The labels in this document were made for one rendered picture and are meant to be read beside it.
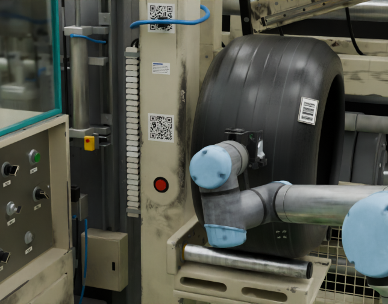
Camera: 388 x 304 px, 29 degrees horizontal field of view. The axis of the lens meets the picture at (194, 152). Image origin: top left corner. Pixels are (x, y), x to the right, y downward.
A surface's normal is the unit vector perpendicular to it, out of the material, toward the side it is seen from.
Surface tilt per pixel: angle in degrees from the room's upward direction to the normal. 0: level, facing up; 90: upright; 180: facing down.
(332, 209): 86
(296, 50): 22
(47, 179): 90
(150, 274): 90
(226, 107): 59
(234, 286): 90
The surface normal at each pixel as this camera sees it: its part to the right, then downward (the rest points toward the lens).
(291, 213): -0.66, 0.50
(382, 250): -0.78, 0.03
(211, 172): -0.34, 0.12
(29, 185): 0.94, 0.10
